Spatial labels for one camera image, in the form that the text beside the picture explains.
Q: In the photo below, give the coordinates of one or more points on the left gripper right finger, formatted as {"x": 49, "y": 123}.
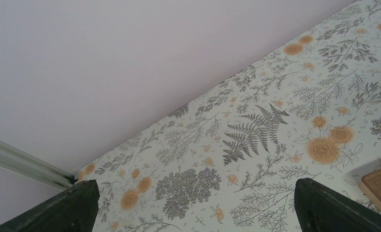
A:
{"x": 321, "y": 209}

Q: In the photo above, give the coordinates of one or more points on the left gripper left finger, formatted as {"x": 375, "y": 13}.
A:
{"x": 73, "y": 210}

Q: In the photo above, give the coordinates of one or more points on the floral patterned table mat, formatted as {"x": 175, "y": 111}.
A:
{"x": 229, "y": 160}

